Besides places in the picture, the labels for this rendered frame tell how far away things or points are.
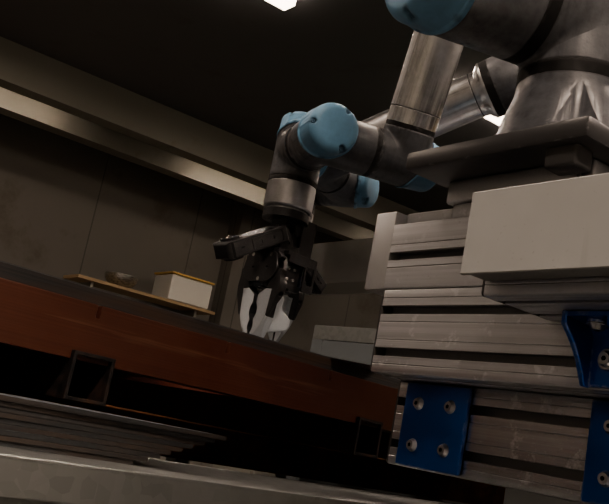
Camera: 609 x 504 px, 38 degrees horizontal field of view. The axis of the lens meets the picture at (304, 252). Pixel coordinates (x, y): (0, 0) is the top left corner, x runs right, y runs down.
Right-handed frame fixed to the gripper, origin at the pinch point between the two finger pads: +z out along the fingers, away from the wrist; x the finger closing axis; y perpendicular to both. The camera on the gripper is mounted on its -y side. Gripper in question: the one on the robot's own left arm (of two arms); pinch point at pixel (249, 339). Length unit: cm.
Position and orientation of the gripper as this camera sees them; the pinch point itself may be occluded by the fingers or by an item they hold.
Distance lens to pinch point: 128.8
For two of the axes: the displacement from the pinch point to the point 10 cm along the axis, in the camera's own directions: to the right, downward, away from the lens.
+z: -1.9, 9.6, -2.1
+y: 6.9, 2.8, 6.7
